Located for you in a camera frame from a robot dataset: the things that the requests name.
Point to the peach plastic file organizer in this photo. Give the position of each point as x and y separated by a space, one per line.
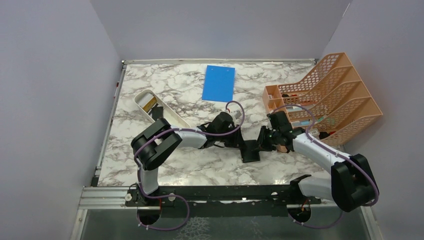
331 97

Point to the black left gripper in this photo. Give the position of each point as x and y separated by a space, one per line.
237 141

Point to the blue flat board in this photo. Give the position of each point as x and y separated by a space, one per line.
219 83

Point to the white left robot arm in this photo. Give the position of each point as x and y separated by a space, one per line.
153 146

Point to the white oblong plastic tray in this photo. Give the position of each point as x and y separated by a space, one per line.
169 114

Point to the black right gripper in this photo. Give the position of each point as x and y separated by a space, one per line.
262 144

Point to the dark card in tray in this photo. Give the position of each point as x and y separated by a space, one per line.
157 112

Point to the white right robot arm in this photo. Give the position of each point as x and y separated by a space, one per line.
351 183

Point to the black leather card holder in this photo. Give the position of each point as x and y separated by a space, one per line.
249 152

